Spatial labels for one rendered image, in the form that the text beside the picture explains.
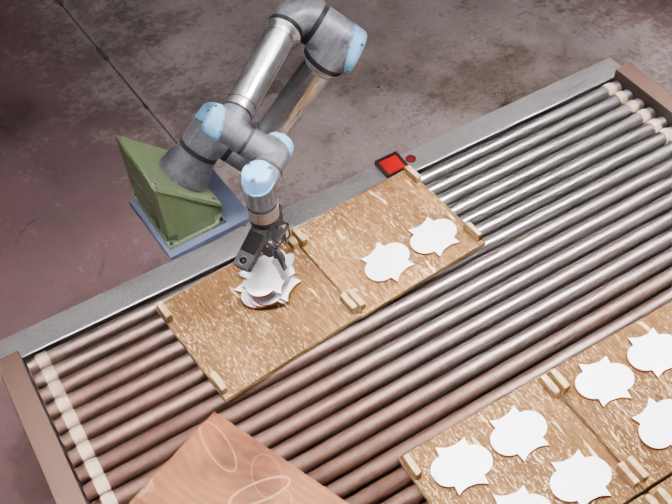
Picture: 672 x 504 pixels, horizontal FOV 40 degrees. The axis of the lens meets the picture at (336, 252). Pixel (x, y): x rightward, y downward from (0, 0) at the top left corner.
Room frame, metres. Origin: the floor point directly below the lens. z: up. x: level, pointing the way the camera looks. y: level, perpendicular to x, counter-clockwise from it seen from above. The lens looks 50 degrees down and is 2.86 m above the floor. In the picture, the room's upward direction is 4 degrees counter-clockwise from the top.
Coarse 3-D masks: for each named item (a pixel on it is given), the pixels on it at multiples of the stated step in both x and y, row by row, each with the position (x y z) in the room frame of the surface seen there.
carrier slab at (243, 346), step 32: (192, 288) 1.50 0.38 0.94; (224, 288) 1.49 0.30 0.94; (320, 288) 1.47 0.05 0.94; (192, 320) 1.39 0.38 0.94; (224, 320) 1.39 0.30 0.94; (256, 320) 1.38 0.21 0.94; (288, 320) 1.37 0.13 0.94; (320, 320) 1.37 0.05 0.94; (352, 320) 1.36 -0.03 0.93; (192, 352) 1.29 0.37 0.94; (224, 352) 1.29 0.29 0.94; (256, 352) 1.28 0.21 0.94; (288, 352) 1.28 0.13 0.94
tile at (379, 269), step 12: (372, 252) 1.57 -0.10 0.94; (384, 252) 1.57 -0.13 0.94; (396, 252) 1.57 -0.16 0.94; (408, 252) 1.56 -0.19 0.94; (372, 264) 1.53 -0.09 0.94; (384, 264) 1.53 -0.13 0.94; (396, 264) 1.52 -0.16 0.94; (408, 264) 1.52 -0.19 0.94; (372, 276) 1.49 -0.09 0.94; (384, 276) 1.49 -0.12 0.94; (396, 276) 1.48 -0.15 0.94
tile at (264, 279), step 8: (256, 264) 1.50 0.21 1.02; (264, 264) 1.49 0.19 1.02; (272, 264) 1.49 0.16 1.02; (256, 272) 1.47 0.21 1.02; (264, 272) 1.47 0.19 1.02; (272, 272) 1.47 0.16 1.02; (248, 280) 1.45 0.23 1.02; (256, 280) 1.45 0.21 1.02; (264, 280) 1.44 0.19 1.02; (272, 280) 1.44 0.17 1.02; (280, 280) 1.44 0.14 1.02; (248, 288) 1.42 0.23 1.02; (256, 288) 1.42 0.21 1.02; (264, 288) 1.42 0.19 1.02; (272, 288) 1.42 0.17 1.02; (280, 288) 1.41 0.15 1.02; (256, 296) 1.40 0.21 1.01; (264, 296) 1.40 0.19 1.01
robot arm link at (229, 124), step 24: (288, 0) 1.95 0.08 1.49; (312, 0) 1.95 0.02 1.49; (288, 24) 1.87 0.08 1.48; (312, 24) 1.89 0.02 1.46; (264, 48) 1.80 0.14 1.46; (288, 48) 1.83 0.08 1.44; (264, 72) 1.74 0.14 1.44; (240, 96) 1.66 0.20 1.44; (216, 120) 1.59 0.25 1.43; (240, 120) 1.61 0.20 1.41; (240, 144) 1.56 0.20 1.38
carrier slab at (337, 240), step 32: (384, 192) 1.80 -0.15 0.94; (416, 192) 1.79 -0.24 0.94; (320, 224) 1.69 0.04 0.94; (352, 224) 1.68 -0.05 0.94; (384, 224) 1.67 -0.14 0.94; (416, 224) 1.67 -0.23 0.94; (320, 256) 1.58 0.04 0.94; (352, 256) 1.57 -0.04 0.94; (416, 256) 1.55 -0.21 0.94; (448, 256) 1.55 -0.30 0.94; (352, 288) 1.46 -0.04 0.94; (384, 288) 1.45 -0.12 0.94
